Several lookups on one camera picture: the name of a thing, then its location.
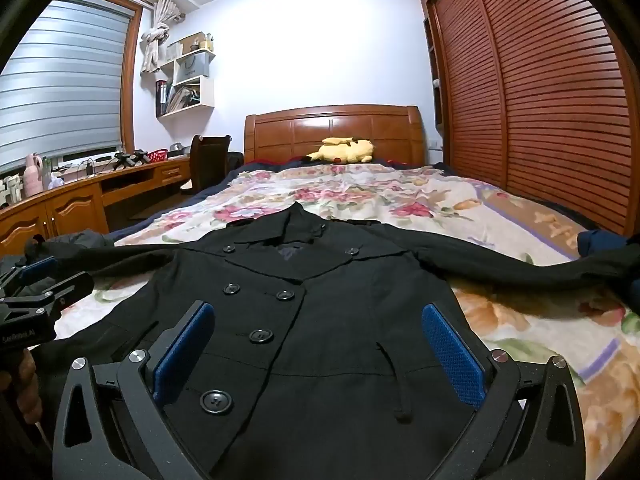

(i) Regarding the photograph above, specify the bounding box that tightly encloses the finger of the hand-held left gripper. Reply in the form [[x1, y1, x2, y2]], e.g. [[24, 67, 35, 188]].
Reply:
[[0, 255, 57, 292], [0, 270, 96, 322]]

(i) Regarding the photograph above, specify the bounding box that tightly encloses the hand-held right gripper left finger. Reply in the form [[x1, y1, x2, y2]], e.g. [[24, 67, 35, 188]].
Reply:
[[52, 301, 216, 480]]

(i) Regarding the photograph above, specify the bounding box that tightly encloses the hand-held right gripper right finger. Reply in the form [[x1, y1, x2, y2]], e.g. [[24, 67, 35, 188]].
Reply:
[[422, 301, 586, 480]]

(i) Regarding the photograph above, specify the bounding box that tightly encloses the black buttoned coat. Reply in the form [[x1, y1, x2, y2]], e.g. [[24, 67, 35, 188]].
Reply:
[[30, 200, 640, 480]]

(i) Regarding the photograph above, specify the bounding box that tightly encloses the person's left hand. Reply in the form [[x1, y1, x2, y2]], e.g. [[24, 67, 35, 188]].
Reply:
[[12, 352, 42, 427]]

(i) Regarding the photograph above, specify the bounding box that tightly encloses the wooden desk with cabinets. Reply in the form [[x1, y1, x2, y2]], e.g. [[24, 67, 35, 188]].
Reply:
[[0, 152, 193, 256]]

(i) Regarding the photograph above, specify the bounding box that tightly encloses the pink bottle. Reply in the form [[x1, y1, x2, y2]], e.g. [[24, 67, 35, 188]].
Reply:
[[25, 154, 43, 196]]

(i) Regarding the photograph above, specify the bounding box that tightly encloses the dark blue bedsheet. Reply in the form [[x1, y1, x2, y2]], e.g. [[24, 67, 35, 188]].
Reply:
[[112, 162, 251, 241]]

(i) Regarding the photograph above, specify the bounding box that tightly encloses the floral blanket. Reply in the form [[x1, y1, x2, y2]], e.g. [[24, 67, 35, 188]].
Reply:
[[50, 162, 640, 461]]

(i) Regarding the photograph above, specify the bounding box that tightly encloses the dark blue pillow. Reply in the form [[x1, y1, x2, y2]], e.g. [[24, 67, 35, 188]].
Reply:
[[576, 230, 631, 256]]

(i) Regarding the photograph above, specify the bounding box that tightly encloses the grey window blind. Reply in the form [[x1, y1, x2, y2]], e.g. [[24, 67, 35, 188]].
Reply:
[[0, 0, 132, 171]]

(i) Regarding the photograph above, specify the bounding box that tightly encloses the dark wooden chair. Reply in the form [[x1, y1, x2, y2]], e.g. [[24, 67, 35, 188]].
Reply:
[[180, 135, 232, 196]]

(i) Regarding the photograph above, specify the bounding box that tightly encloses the yellow plush toy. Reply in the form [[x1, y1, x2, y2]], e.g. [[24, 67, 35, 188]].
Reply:
[[306, 136, 376, 164]]

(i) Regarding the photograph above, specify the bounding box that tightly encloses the tied beige curtain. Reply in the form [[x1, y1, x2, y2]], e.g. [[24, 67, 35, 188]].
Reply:
[[140, 0, 187, 75]]

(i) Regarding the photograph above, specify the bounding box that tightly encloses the wooden bed headboard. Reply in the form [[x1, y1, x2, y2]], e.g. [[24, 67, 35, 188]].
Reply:
[[244, 105, 426, 167]]

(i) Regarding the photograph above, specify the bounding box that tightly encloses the wooden louvred wardrobe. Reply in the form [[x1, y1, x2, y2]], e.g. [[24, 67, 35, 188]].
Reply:
[[415, 0, 636, 238]]

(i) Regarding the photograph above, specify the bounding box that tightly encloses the white wall shelf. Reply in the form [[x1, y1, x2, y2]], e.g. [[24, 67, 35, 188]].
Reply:
[[156, 32, 217, 118]]

